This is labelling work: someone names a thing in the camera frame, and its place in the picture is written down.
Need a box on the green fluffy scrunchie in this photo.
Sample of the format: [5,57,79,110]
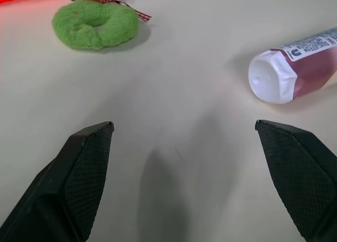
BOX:
[52,1,140,51]

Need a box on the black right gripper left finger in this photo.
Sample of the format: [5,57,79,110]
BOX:
[0,121,115,242]

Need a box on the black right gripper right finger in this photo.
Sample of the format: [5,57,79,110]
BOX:
[254,119,337,242]

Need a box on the red liquid bottle white cap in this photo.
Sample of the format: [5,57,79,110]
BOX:
[247,26,337,105]

